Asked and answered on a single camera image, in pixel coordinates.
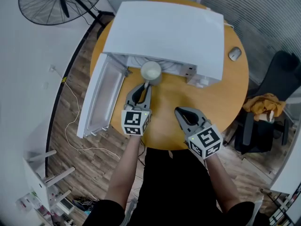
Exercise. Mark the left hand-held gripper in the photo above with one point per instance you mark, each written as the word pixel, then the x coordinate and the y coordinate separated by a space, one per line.
pixel 134 120

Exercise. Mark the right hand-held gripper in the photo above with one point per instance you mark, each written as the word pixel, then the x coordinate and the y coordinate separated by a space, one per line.
pixel 204 141

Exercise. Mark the white cup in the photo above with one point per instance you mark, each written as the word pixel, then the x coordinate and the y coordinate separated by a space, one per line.
pixel 151 72

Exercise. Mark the white microwave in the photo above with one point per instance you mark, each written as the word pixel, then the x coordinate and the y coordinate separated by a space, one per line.
pixel 164 32

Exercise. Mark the person's left forearm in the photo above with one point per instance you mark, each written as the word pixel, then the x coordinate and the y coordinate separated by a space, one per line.
pixel 124 168

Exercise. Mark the person's right forearm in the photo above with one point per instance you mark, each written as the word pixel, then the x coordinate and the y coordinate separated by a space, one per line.
pixel 219 185

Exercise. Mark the paper cup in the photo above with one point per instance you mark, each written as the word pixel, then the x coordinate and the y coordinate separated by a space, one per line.
pixel 268 116

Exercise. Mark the person's black clothing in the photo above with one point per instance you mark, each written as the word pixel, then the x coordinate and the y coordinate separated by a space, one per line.
pixel 174 187

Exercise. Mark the yellow cloth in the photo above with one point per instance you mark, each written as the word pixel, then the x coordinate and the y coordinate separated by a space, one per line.
pixel 263 103

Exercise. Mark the grey computer mouse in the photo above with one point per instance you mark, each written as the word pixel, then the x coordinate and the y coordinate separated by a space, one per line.
pixel 235 53

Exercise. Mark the black office chair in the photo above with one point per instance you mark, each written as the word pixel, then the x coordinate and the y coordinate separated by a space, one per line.
pixel 279 74

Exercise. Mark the white desk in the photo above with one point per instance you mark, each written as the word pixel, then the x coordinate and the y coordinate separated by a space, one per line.
pixel 288 182

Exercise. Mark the black standing fan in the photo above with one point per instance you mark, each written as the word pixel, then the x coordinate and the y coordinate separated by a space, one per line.
pixel 56 1

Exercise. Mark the white overturned table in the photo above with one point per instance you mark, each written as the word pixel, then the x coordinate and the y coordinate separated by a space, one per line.
pixel 37 185

